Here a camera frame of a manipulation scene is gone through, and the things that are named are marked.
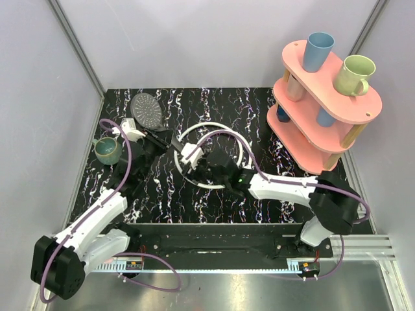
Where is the grey shower head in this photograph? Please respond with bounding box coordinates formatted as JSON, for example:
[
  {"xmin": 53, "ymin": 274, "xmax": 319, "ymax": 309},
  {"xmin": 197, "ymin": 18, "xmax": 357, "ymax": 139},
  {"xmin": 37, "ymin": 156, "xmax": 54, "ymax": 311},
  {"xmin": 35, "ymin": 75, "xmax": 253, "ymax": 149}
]
[{"xmin": 130, "ymin": 93, "xmax": 184, "ymax": 152}]

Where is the white shower hose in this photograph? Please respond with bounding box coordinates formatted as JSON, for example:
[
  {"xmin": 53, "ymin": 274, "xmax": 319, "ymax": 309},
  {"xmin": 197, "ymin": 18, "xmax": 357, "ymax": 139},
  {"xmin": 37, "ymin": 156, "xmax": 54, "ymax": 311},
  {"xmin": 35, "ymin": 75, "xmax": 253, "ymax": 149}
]
[{"xmin": 174, "ymin": 122, "xmax": 255, "ymax": 190}]

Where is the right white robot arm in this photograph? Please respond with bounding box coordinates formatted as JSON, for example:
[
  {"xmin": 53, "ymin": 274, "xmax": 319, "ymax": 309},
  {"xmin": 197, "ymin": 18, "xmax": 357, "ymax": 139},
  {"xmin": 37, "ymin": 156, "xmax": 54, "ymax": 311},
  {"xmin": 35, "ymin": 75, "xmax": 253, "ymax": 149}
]
[{"xmin": 184, "ymin": 148, "xmax": 370, "ymax": 257}]

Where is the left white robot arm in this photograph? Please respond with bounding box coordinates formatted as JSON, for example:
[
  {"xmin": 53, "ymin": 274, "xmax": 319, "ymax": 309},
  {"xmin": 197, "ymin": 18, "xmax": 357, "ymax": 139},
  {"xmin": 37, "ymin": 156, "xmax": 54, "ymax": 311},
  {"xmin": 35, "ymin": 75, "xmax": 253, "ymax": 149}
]
[{"xmin": 30, "ymin": 128, "xmax": 174, "ymax": 303}]

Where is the teal ceramic cup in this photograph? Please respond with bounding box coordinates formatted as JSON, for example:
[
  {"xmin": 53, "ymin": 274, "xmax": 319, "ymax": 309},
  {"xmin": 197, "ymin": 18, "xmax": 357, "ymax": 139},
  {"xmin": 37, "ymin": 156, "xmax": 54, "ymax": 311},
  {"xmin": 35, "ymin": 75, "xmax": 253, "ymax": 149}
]
[{"xmin": 92, "ymin": 137, "xmax": 122, "ymax": 165}]

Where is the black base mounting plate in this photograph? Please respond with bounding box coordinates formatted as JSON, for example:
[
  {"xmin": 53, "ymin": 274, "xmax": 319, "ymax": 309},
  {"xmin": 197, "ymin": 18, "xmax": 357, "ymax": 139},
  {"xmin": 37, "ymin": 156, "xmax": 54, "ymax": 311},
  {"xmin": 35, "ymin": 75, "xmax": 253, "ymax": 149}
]
[{"xmin": 127, "ymin": 234, "xmax": 333, "ymax": 273}]

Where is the dark blue cup bottom shelf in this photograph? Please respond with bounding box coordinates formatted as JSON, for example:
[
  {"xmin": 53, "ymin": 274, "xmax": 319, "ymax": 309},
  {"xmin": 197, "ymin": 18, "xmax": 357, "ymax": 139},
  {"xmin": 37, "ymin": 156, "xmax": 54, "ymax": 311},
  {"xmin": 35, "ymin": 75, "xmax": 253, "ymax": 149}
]
[{"xmin": 276, "ymin": 106, "xmax": 291, "ymax": 122}]

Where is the pink three-tier shelf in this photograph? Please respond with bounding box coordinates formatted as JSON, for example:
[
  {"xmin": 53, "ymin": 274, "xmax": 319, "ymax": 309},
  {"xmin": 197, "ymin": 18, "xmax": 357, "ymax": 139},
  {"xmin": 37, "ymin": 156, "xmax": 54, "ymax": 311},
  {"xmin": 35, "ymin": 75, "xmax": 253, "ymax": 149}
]
[{"xmin": 267, "ymin": 40, "xmax": 383, "ymax": 175}]

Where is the pink cup middle shelf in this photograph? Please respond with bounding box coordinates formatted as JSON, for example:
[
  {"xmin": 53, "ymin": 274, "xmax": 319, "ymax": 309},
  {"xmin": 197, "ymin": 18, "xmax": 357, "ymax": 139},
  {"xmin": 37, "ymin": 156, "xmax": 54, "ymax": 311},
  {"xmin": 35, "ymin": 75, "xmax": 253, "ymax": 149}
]
[{"xmin": 285, "ymin": 75, "xmax": 306, "ymax": 102}]

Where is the light blue cup middle shelf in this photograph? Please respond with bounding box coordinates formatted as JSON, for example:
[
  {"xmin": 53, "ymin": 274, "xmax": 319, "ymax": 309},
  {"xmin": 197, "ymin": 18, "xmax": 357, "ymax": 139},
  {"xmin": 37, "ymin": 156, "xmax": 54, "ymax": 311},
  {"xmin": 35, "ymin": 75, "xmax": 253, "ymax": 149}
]
[{"xmin": 316, "ymin": 107, "xmax": 336, "ymax": 128}]

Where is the green mug on shelf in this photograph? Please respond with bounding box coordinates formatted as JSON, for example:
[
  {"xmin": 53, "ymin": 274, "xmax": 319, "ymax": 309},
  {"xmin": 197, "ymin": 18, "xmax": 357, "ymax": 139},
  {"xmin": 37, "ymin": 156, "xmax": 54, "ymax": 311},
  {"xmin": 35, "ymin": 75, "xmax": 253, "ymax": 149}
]
[{"xmin": 333, "ymin": 54, "xmax": 376, "ymax": 97}]

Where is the blue tumbler on top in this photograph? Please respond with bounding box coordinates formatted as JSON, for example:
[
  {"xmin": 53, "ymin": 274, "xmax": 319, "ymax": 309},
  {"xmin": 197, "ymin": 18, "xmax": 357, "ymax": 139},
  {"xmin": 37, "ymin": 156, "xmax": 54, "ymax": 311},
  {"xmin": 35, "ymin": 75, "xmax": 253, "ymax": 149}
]
[{"xmin": 302, "ymin": 32, "xmax": 335, "ymax": 73}]

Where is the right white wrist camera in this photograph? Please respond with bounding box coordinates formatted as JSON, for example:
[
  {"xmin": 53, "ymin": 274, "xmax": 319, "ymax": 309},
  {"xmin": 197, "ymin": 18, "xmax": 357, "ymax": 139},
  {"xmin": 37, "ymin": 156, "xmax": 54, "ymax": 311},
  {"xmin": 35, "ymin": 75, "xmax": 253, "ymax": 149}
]
[{"xmin": 180, "ymin": 143, "xmax": 204, "ymax": 170}]

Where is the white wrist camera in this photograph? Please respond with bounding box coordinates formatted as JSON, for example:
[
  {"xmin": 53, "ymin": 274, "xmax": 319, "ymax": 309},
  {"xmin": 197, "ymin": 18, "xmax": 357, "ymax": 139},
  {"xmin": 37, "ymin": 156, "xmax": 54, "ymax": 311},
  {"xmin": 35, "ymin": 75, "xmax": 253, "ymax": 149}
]
[
  {"xmin": 119, "ymin": 118, "xmax": 146, "ymax": 142},
  {"xmin": 180, "ymin": 143, "xmax": 204, "ymax": 170}
]

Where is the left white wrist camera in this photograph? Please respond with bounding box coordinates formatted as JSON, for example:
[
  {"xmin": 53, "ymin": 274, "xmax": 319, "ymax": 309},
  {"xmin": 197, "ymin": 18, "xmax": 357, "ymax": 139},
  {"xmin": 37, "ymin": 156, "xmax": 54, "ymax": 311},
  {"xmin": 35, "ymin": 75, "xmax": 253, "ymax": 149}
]
[{"xmin": 119, "ymin": 118, "xmax": 146, "ymax": 142}]

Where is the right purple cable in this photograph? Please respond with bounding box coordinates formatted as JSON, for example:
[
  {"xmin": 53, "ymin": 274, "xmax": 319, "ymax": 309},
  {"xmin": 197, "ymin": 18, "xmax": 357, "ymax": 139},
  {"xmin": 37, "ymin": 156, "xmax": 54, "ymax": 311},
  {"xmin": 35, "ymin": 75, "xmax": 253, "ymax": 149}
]
[{"xmin": 186, "ymin": 129, "xmax": 370, "ymax": 281}]

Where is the aluminium rail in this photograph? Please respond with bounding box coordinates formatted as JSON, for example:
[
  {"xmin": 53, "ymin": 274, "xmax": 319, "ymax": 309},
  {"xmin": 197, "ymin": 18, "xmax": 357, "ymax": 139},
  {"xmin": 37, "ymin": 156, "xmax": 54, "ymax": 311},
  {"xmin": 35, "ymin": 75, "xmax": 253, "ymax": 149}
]
[{"xmin": 330, "ymin": 235, "xmax": 396, "ymax": 261}]

